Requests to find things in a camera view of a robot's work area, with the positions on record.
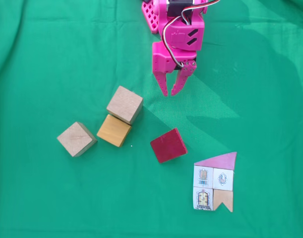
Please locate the green cloth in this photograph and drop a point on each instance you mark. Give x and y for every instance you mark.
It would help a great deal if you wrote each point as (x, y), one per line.
(42, 198)

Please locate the wooden cube balcony window print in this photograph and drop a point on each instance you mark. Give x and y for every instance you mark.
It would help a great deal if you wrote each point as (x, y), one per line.
(124, 102)

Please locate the red triangular roof block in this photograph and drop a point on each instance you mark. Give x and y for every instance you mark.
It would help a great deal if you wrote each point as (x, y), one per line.
(168, 145)

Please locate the paper house picture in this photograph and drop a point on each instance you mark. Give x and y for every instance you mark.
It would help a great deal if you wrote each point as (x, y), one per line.
(203, 178)

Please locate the wooden cube round window print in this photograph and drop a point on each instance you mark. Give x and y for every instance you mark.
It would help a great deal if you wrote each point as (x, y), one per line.
(75, 138)

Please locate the yellow notched wooden block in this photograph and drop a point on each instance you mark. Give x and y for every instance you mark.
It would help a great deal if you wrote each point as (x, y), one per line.
(112, 131)

